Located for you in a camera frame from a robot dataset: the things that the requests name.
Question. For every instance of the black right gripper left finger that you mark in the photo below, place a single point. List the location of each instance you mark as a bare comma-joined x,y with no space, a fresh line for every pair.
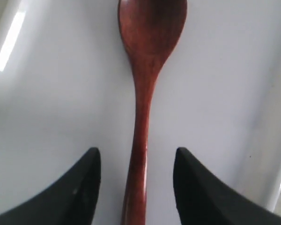
71,200

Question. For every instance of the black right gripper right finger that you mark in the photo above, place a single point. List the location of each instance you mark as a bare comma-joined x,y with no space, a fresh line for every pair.
203,199

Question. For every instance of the dark red wooden spoon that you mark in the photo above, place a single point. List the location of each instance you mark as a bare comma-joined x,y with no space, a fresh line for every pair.
149,30

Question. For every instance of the white plastic tray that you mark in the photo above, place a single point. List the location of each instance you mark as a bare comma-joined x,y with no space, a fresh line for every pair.
66,86

